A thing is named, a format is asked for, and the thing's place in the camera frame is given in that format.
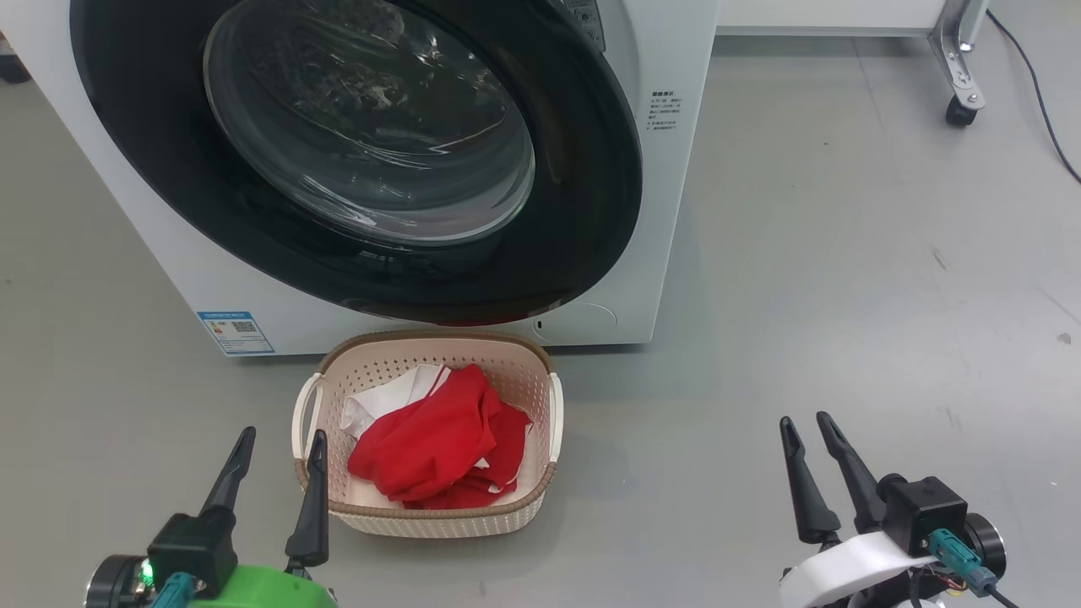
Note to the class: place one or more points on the silver metal frame leg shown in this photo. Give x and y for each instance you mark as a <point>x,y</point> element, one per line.
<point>958,51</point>

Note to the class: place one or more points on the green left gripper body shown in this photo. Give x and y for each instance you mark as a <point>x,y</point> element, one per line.
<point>270,589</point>

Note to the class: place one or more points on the stainless steel washing machine drum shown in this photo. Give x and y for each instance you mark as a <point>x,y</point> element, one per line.
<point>363,84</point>

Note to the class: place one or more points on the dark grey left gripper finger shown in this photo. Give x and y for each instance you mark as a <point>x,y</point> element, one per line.
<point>230,481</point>
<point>312,523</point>

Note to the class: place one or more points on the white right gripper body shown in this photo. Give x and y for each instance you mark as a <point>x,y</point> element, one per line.
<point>836,570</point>

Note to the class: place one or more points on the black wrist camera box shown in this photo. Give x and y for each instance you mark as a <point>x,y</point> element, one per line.
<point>925,511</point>
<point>194,545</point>

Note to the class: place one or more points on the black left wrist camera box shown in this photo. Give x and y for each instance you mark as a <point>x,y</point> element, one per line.
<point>194,545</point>

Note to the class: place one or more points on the grey washing machine door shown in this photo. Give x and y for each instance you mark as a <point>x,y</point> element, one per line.
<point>143,127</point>

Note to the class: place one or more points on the white front-load washing machine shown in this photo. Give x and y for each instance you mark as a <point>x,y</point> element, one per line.
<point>676,211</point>

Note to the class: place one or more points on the white cabinet panel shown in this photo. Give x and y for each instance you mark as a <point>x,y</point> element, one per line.
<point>828,15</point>

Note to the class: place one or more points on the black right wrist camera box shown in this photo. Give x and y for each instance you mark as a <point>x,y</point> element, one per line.
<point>925,511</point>

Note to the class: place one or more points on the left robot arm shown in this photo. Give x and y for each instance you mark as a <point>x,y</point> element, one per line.
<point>118,583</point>

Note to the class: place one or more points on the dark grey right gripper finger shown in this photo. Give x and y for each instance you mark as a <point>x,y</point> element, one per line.
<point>809,507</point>
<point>861,490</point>

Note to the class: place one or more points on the black caster wheel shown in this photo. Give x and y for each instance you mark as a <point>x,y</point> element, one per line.
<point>961,112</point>

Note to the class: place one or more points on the blue energy label sticker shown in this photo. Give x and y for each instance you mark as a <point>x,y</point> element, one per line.
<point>236,333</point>

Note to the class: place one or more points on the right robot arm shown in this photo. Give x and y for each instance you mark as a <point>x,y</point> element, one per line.
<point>986,545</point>

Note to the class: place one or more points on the cream perforated laundry basket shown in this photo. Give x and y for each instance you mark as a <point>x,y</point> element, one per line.
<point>524,380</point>

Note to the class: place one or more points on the round white filter cover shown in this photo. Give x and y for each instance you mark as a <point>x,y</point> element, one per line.
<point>583,322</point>

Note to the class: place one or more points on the red and white garment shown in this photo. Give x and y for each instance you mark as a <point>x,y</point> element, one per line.
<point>439,439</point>

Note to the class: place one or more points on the black text notice sticker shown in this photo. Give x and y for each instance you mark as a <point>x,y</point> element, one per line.
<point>665,111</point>

